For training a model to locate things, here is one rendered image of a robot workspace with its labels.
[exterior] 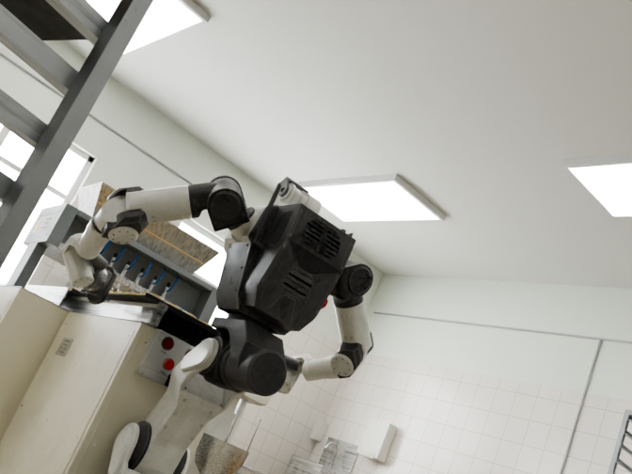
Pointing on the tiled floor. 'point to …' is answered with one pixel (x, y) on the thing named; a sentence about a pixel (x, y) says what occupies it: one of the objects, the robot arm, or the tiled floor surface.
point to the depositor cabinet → (23, 343)
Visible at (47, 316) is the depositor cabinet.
